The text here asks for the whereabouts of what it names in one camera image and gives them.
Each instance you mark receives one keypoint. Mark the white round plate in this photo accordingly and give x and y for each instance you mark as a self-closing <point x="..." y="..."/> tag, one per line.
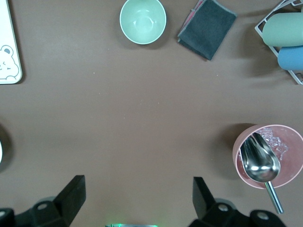
<point x="1" y="151"/>

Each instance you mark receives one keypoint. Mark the pale green cup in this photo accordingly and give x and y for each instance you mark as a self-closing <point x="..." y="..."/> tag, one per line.
<point x="284" y="29"/>

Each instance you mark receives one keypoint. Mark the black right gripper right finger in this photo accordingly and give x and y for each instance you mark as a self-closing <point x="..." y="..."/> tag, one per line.
<point x="203" y="203"/>

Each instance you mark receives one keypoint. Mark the pink bowl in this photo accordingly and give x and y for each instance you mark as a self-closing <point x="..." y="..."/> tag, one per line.
<point x="292" y="170"/>

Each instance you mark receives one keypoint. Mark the clear ice cubes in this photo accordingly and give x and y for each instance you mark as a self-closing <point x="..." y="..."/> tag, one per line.
<point x="279" y="144"/>

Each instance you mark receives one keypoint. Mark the metal scoop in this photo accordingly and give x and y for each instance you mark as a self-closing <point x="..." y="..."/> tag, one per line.
<point x="260" y="165"/>

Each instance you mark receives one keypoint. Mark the dark grey folded cloth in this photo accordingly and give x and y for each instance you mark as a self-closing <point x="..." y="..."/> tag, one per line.
<point x="208" y="30"/>

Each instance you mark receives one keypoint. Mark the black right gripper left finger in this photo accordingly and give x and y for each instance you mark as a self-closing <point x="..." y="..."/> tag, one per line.
<point x="68" y="201"/>

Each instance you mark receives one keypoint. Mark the pale green bowl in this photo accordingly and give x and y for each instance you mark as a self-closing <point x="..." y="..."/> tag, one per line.
<point x="142" y="21"/>

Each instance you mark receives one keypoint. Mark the cream tray with bear print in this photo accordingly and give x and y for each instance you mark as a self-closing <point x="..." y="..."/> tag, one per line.
<point x="8" y="35"/>

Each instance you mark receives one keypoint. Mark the blue cup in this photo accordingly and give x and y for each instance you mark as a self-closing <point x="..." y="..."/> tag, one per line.
<point x="291" y="58"/>

